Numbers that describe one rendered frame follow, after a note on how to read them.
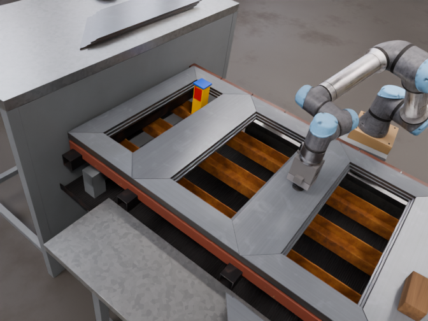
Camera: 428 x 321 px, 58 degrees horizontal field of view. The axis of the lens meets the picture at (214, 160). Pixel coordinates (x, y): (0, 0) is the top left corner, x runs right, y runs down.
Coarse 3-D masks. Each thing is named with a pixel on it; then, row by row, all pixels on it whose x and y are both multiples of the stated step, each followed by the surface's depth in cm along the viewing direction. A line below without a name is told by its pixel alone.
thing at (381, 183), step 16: (176, 96) 172; (144, 112) 159; (256, 112) 169; (112, 128) 148; (240, 128) 161; (272, 128) 166; (80, 144) 141; (224, 144) 154; (288, 160) 151; (128, 176) 131; (176, 176) 135; (272, 176) 143; (368, 176) 150; (400, 192) 145; (320, 208) 135; (192, 224) 122; (304, 224) 127; (400, 224) 133; (240, 256) 114; (384, 256) 123; (256, 272) 114; (368, 288) 114; (304, 304) 107
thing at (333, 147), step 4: (332, 144) 159; (336, 144) 159; (328, 148) 156; (332, 148) 157; (336, 148) 157; (340, 148) 157; (336, 152) 155; (340, 152) 156; (344, 152) 156; (344, 156) 154
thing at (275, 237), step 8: (248, 208) 128; (240, 216) 125; (248, 216) 125; (256, 216) 126; (240, 224) 122; (248, 224) 123; (256, 224) 123; (264, 224) 124; (272, 224) 124; (256, 232) 121; (264, 232) 121; (272, 232) 122; (280, 232) 122; (264, 240) 119; (272, 240) 120; (280, 240) 120; (288, 240) 120; (280, 248) 118
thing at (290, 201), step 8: (272, 184) 137; (264, 192) 133; (272, 192) 134; (280, 192) 134; (288, 192) 135; (272, 200) 131; (280, 200) 132; (288, 200) 132; (296, 200) 133; (304, 200) 133; (288, 208) 130; (296, 208) 130; (304, 208) 130; (312, 208) 131; (304, 216) 128
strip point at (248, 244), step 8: (240, 232) 120; (248, 232) 120; (240, 240) 118; (248, 240) 118; (256, 240) 119; (240, 248) 116; (248, 248) 116; (256, 248) 117; (264, 248) 117; (272, 248) 117
